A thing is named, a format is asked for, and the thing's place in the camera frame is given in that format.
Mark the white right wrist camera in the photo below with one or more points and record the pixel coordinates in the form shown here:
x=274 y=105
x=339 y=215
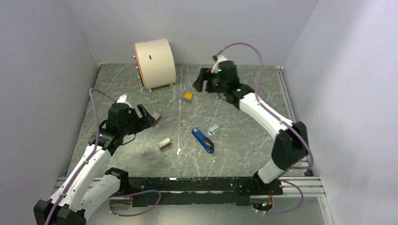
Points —
x=218 y=59

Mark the aluminium front rail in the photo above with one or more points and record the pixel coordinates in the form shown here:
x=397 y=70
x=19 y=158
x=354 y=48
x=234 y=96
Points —
x=284 y=187

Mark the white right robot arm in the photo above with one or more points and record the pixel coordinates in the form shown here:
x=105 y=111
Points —
x=290 y=138

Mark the blue black stapler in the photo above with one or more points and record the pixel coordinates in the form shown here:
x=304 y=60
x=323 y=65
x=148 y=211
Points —
x=204 y=141

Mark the aluminium right side rail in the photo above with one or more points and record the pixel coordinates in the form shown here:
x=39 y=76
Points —
x=306 y=162

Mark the beige brown small box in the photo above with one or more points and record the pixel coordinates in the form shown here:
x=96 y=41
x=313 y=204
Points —
x=164 y=144

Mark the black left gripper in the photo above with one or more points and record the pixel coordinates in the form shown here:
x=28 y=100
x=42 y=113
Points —
x=141 y=124

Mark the aluminium rail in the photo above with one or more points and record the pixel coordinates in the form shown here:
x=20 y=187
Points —
x=284 y=187
x=306 y=162

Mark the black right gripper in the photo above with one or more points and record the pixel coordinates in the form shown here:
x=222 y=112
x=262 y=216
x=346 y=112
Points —
x=205 y=75

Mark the yellow grey small box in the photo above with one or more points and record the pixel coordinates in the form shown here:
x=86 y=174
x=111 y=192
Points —
x=188 y=96

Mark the light blue small box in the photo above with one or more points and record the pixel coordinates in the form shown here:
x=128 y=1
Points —
x=213 y=129

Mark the red white staple box sleeve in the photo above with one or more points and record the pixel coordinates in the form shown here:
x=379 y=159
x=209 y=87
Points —
x=156 y=117

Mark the beige cylindrical drum device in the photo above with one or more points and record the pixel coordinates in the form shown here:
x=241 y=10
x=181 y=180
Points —
x=155 y=63

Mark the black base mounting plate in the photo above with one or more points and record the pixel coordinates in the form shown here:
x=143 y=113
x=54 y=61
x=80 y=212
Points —
x=188 y=199

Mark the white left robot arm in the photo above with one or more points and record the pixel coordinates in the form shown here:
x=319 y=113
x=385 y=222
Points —
x=75 y=201

